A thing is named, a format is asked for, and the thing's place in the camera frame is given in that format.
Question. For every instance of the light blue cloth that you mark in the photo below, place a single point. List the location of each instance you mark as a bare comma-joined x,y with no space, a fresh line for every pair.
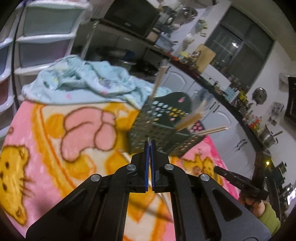
92,76

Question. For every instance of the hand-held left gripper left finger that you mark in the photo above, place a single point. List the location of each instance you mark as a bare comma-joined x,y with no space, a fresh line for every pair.
146,171

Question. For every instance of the group of condiment bottles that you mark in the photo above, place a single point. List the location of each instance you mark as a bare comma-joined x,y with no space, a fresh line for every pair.
249,113

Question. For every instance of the single sleeved chopstick pair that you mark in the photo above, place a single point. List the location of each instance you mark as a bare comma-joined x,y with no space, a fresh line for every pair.
150,141

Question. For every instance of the person's right forearm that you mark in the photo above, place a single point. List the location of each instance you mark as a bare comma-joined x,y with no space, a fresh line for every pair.
270,217

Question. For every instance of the blue dish rack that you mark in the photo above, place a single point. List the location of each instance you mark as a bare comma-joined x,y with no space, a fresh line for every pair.
164,39

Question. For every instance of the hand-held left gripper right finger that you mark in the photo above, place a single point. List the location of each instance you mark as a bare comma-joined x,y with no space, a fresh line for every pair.
153,166

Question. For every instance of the hanging white pot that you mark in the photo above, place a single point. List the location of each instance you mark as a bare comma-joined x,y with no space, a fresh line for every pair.
188,39

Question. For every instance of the dark framed window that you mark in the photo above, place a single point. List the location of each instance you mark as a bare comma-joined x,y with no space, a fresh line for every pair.
240,44

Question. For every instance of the person's right hand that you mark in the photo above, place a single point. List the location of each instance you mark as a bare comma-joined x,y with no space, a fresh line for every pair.
254,207

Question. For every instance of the metal pot lid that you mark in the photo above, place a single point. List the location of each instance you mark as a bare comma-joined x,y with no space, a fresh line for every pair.
259,96

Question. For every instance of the drawer tower with teal drawer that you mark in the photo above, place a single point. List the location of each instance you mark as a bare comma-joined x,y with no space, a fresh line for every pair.
46,34

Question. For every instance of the black kitchen countertop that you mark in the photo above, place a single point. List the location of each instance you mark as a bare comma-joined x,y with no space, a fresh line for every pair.
245,125

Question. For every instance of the wooden cutting board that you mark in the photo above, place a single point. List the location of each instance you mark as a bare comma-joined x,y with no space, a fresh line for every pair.
205,58

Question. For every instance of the steel cooking pot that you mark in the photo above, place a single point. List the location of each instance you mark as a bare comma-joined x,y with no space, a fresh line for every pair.
267,138

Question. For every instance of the drawer tower with beige drawer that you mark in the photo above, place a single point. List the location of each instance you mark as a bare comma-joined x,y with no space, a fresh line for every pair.
4,69

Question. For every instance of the hanging steel bowls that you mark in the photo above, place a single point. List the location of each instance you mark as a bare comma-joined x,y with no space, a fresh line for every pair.
187,12

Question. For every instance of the blue knife holder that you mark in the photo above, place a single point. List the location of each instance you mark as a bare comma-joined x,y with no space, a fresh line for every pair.
230,93

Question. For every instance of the pink printed blanket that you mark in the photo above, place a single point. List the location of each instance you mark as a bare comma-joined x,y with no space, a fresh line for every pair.
46,143

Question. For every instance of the black microwave oven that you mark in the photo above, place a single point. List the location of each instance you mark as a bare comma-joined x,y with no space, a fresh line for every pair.
131,16

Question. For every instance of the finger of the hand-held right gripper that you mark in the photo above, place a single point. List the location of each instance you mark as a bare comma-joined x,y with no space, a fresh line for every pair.
229,175

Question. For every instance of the green plastic utensil basket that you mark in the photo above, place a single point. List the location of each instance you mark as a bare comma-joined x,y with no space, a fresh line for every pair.
161,125

